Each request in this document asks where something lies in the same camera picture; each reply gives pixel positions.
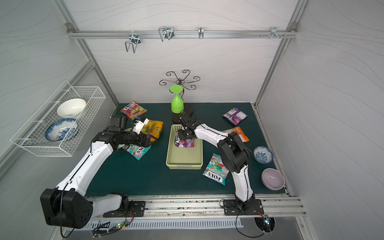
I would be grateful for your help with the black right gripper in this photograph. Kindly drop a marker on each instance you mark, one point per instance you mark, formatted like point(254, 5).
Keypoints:
point(183, 135)

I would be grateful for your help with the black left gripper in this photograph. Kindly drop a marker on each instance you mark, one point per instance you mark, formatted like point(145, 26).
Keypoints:
point(145, 140)

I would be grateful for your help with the purple Fox's Berries bag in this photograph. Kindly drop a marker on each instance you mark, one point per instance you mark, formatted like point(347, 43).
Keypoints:
point(184, 143)

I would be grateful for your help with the pale green plastic basket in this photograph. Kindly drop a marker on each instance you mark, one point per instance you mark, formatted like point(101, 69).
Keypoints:
point(183, 158)

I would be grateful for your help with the orange Fox's Fruits bag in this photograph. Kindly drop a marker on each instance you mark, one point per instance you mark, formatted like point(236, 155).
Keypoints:
point(239, 131)

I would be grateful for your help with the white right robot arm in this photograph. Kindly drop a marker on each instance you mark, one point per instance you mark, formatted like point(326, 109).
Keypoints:
point(234, 154)

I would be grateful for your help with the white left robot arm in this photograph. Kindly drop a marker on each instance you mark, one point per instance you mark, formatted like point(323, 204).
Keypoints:
point(66, 204)

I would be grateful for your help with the teal Fox's Mint Blossom bag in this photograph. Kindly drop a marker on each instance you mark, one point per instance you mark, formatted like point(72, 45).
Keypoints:
point(136, 151)

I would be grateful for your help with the yellow Cocoaland gummy bag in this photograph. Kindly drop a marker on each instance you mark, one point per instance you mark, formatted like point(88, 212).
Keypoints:
point(153, 128)

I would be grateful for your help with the dark oval stand base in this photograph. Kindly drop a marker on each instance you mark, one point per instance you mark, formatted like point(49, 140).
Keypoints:
point(188, 110)

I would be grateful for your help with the green plastic wine glass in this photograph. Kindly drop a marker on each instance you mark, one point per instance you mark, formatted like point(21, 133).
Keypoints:
point(177, 104)

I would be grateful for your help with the Fox's Fruits bag far corner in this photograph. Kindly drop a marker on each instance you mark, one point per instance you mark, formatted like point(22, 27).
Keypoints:
point(133, 110)

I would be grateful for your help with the teal Fox's mint bag right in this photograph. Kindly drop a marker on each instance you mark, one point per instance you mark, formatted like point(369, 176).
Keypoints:
point(216, 170)

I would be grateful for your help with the purple candy bag far right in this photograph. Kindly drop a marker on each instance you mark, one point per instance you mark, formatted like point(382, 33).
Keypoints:
point(235, 116)

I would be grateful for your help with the small blue patterned bowl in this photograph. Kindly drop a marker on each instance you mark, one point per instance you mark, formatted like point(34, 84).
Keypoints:
point(263, 155)

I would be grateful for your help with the white bowl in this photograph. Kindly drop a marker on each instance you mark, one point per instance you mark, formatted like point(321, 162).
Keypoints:
point(71, 109)

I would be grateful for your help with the blue patterned plate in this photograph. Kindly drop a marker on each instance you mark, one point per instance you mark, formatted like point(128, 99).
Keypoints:
point(64, 129)

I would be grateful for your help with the lilac bowl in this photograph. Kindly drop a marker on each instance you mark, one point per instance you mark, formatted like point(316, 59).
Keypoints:
point(273, 179)

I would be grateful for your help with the metal double hook left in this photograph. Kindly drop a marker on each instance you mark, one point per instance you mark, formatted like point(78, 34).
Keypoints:
point(133, 42)

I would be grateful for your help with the metal double hook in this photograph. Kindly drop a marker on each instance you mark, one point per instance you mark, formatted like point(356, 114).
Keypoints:
point(133, 42)
point(166, 33)

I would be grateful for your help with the metal double hook middle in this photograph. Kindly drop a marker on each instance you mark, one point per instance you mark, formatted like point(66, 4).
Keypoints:
point(166, 33)

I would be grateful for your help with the metal single hook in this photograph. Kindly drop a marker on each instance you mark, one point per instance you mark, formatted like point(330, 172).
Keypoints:
point(201, 32)

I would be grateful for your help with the metal hook right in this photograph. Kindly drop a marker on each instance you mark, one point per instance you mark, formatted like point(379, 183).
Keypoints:
point(273, 34)

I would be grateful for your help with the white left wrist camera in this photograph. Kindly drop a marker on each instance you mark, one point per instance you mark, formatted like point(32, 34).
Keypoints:
point(139, 123)

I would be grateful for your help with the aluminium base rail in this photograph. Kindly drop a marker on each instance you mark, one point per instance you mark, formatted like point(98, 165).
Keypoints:
point(212, 206)

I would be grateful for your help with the white wire wall basket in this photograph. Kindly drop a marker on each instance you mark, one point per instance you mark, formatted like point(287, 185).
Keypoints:
point(31, 136)

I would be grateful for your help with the white perforated cable duct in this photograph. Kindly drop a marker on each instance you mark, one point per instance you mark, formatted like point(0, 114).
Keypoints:
point(168, 224)

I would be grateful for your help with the aluminium crossbar rail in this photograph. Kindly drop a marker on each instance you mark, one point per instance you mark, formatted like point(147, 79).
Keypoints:
point(154, 35)

